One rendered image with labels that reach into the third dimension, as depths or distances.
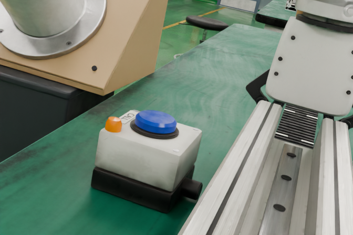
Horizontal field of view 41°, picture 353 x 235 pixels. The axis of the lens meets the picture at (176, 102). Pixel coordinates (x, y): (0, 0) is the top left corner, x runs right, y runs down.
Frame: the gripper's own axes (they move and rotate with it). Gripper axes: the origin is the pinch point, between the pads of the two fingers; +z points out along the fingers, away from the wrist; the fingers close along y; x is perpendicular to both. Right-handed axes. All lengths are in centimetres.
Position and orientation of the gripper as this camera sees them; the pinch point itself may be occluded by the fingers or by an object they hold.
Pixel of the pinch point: (293, 143)
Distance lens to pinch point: 60.3
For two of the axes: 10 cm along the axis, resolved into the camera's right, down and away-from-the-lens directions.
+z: -1.9, 9.3, 3.0
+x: -3.0, 2.4, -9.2
